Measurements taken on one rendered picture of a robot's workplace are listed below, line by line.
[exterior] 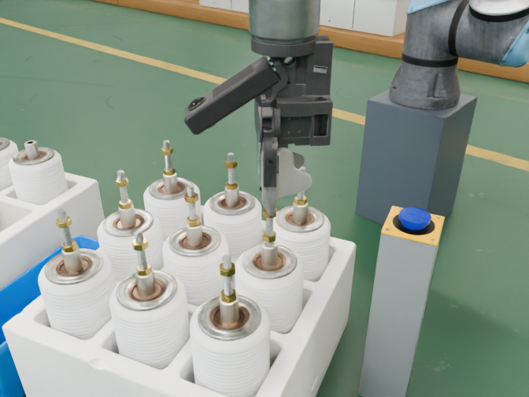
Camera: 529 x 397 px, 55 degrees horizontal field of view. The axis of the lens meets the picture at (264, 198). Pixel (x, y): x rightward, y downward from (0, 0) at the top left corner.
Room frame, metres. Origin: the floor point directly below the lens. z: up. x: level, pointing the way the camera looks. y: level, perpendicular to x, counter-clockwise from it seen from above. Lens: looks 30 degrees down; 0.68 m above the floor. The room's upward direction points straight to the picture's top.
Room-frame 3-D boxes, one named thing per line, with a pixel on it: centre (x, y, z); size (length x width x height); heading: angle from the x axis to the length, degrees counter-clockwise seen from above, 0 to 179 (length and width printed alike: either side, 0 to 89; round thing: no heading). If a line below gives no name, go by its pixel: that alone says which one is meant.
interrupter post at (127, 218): (0.65, 0.21, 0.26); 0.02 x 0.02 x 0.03
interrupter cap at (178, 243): (0.60, 0.10, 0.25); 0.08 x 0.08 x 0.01
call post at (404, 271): (0.55, -0.19, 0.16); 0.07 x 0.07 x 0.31; 66
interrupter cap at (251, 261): (0.56, -0.01, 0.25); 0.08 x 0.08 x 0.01
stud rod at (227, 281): (0.45, 0.04, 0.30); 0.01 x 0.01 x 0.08
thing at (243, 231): (0.71, 0.05, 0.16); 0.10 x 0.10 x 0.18
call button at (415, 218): (0.55, -0.19, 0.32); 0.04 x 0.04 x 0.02
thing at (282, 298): (0.56, -0.01, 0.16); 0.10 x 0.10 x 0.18
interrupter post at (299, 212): (0.66, -0.06, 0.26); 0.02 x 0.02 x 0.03
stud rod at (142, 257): (0.50, 0.15, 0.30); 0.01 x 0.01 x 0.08
